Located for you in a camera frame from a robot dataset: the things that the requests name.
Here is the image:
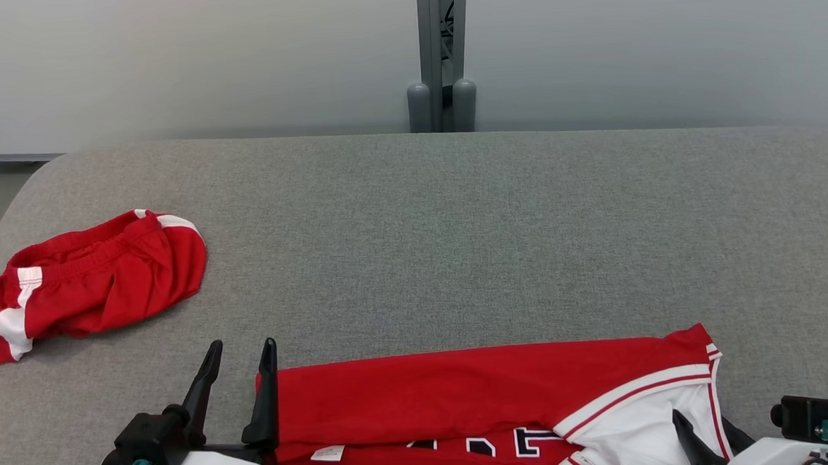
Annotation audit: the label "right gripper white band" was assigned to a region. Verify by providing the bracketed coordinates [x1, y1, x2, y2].
[672, 401, 828, 465]

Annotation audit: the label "red shorts with white stripe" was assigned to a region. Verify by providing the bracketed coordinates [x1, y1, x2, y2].
[0, 205, 214, 369]

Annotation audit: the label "red white basketball jersey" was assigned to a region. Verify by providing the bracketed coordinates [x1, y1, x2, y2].
[253, 321, 736, 465]

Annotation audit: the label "grey cylindrical post foot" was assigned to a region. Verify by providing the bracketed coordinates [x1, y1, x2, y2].
[451, 78, 481, 133]
[406, 81, 435, 134]

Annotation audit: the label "grey metal partition post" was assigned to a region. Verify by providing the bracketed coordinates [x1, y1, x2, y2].
[416, 0, 476, 134]

